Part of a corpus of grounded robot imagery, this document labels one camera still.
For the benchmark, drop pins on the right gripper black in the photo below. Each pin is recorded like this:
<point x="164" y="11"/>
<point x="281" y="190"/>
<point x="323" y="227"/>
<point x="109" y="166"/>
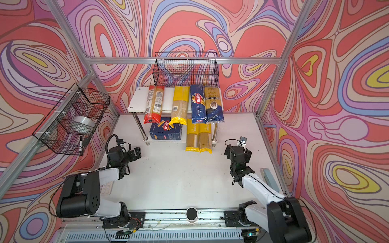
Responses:
<point x="228" y="151"/>

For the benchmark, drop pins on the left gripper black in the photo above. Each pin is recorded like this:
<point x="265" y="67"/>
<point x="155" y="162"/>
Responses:
<point x="133" y="157"/>

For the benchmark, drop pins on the blue Barilla rigatoni box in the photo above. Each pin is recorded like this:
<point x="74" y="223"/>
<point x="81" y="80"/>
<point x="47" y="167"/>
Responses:
<point x="165" y="131"/>

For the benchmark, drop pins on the yellow Pastatime bag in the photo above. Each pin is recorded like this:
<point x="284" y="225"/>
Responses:
<point x="192" y="138"/>
<point x="205" y="138"/>

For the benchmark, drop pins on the red spaghetti bag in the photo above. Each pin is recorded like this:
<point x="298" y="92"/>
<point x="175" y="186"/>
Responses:
<point x="154" y="104"/>

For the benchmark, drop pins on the blue clear spaghetti bag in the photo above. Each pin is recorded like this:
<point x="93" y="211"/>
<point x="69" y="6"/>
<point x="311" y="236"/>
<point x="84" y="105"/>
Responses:
<point x="214" y="109"/>

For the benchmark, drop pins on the blue Barilla spaghetti box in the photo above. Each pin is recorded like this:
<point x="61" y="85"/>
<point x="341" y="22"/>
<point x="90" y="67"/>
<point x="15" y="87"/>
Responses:
<point x="198" y="106"/>

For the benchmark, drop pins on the yellow spaghetti bag barcode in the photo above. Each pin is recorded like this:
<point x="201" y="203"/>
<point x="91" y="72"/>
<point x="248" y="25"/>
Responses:
<point x="180" y="106"/>

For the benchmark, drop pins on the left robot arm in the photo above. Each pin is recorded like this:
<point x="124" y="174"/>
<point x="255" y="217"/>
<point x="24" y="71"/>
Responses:
<point x="81" y="196"/>

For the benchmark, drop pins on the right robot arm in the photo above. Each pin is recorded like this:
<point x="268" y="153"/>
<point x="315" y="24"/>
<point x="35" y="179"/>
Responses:
<point x="282" y="217"/>

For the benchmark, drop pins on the white two-tier shelf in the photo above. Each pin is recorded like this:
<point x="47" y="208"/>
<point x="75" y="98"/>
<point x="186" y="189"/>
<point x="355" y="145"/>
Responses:
<point x="138" y="106"/>

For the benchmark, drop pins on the grey white stapler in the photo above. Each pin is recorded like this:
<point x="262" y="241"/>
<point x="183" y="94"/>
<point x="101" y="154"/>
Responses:
<point x="269" y="179"/>

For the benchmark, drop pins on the white calculator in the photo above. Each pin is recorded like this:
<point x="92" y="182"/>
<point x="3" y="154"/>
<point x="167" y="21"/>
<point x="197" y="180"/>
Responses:
<point x="106" y="189"/>

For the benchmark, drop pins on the black marker pen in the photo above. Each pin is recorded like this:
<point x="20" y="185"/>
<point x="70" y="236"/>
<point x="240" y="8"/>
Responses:
<point x="81" y="145"/>

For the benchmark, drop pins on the silver tape roll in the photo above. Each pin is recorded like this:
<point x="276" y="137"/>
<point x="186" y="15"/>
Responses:
<point x="84" y="121"/>

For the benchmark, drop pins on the round black white sensor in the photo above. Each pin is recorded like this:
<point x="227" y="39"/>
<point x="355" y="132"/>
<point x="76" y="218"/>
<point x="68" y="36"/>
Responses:
<point x="191" y="215"/>

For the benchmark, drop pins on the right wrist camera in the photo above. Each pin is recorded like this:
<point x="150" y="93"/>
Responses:
<point x="242" y="141"/>

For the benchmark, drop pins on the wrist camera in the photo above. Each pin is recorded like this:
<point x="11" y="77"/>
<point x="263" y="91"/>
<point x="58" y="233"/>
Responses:
<point x="242" y="141"/>
<point x="119" y="142"/>

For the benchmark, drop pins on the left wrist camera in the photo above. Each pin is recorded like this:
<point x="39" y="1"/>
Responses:
<point x="119" y="142"/>

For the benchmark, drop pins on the black wire basket left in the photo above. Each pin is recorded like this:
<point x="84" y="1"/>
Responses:
<point x="62" y="134"/>

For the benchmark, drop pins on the black wire basket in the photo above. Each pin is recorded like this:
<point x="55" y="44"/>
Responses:
<point x="62" y="134"/>
<point x="186" y="68"/>

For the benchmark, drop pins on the black wire basket back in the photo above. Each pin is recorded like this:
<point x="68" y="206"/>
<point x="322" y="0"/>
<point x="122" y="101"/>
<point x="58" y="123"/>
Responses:
<point x="186" y="68"/>

